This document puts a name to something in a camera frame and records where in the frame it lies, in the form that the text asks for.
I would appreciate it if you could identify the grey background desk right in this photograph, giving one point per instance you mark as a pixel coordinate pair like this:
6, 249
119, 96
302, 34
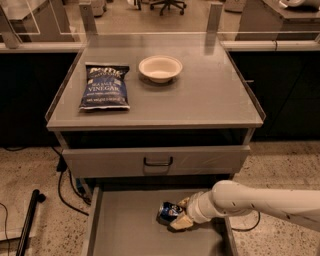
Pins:
276, 20

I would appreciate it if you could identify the grey background desk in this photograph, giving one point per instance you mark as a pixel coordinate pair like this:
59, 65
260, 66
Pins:
276, 20
36, 20

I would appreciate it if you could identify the grey top drawer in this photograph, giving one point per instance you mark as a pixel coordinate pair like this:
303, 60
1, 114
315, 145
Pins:
159, 161

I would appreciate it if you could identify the black office chair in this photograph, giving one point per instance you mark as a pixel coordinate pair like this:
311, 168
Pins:
167, 4

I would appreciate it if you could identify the blue pepsi can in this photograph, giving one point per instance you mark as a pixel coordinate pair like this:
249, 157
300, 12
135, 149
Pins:
168, 212

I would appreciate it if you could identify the open grey middle drawer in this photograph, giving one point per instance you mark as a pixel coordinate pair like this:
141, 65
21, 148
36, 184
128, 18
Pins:
123, 220

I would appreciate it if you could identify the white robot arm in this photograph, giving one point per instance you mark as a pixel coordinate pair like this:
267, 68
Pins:
228, 198

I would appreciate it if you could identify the grey background desk left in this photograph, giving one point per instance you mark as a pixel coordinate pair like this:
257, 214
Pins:
36, 20

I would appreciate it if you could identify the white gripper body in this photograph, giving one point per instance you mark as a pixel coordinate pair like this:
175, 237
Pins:
194, 209

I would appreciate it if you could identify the clear acrylic barrier panel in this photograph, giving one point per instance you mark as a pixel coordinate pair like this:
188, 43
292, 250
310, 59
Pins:
209, 17

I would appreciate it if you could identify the white paper bowl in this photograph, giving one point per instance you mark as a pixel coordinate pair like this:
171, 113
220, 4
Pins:
160, 68

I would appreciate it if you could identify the blue vinegar chips bag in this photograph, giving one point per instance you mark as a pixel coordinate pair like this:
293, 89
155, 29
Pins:
105, 87

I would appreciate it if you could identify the black pole on floor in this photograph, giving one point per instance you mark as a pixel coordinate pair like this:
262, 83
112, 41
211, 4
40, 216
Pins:
36, 197

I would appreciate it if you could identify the grey drawer cabinet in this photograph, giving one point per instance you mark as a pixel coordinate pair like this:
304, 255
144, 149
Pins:
207, 104

